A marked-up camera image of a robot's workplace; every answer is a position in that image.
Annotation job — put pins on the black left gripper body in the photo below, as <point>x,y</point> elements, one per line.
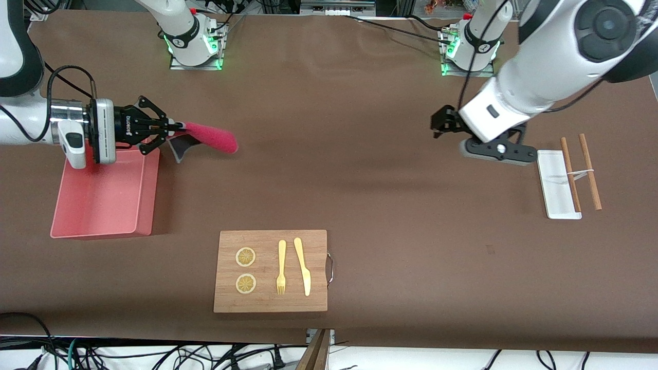
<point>446,122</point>

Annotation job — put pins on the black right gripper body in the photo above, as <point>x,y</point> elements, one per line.
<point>125,128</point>

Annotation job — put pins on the red and grey cloth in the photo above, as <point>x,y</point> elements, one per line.
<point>216,139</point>

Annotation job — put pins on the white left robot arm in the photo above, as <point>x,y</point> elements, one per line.
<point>540,67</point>

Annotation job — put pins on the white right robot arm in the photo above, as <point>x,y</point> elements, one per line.
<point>20,128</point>

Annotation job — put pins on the pink plastic bin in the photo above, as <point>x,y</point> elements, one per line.
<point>103,205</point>

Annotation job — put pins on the colourful toy figure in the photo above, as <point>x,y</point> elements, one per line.
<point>434,6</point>

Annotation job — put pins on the white rectangular tray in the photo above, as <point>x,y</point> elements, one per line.
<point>555,190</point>

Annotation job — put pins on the white rubber band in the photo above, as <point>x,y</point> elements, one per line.
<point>581,173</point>

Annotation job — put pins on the lemon slice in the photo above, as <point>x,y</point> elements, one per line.
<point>245,257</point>
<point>245,284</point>

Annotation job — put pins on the grey metal equipment box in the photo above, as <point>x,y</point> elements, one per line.
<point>334,7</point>

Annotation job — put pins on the yellow plastic fork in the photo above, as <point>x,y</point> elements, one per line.
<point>281,257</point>

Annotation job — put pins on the yellow plastic knife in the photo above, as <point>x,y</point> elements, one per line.
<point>303,267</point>

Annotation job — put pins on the wooden cutting board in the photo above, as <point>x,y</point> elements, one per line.
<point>267,304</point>

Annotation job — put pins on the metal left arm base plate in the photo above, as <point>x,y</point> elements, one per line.
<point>450,72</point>

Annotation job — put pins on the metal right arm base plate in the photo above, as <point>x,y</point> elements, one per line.
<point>177,66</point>

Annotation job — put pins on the silver corner bracket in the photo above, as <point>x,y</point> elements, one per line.
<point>40,13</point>

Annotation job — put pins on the silver metal bracket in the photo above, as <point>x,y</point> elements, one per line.
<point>331,336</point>

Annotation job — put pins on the brown wooden post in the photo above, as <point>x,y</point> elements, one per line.
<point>316,354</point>

